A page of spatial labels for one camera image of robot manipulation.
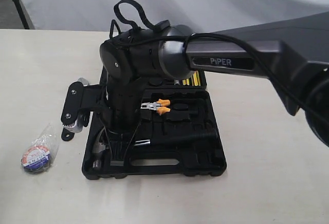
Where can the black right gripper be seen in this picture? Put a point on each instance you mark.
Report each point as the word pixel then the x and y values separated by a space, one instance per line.
pixel 124 102

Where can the adjustable wrench black handle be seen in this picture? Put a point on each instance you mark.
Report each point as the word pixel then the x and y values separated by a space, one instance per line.
pixel 67 135

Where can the tape roll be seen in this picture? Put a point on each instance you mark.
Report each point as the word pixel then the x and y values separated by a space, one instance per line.
pixel 39 156

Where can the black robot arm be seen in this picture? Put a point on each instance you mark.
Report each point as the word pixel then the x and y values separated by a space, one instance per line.
pixel 291 54

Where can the black plastic tool case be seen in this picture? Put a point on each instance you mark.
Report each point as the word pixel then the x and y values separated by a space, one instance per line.
pixel 191 111

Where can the yellow black screwdriver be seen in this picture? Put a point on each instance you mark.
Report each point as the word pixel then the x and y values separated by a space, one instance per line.
pixel 196 79
pixel 186 82

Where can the orange handled pliers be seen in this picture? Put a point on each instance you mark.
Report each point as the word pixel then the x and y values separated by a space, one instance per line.
pixel 161 106

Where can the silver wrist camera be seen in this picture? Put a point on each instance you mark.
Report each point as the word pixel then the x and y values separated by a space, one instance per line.
pixel 94 99

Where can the claw hammer black handle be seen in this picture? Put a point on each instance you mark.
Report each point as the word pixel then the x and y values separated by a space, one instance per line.
pixel 102 144

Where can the black metal frame post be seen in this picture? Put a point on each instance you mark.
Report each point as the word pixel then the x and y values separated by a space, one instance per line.
pixel 21 14

